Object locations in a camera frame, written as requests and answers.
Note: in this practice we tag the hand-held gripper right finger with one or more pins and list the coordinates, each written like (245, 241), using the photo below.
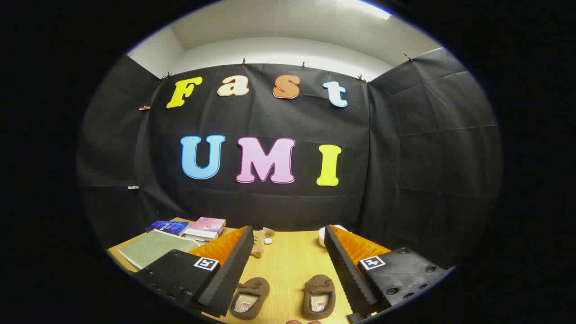
(348, 274)

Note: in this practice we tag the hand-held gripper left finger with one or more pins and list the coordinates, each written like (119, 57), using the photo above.
(225, 279)

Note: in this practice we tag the brown fuzzy shoe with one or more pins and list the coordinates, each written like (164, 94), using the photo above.
(319, 285)
(254, 288)

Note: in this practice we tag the green fabric storage box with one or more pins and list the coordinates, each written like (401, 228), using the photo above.
(153, 247)

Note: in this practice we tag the white plush toy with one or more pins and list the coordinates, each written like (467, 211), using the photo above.
(321, 236)

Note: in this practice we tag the tan plush toy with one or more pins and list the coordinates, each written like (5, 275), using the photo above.
(258, 245)

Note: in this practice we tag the white book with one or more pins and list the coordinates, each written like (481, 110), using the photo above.
(194, 240)

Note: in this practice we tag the blue book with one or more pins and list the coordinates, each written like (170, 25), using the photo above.
(168, 226)

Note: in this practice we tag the black backdrop cloth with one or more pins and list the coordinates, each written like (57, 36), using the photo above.
(405, 157)

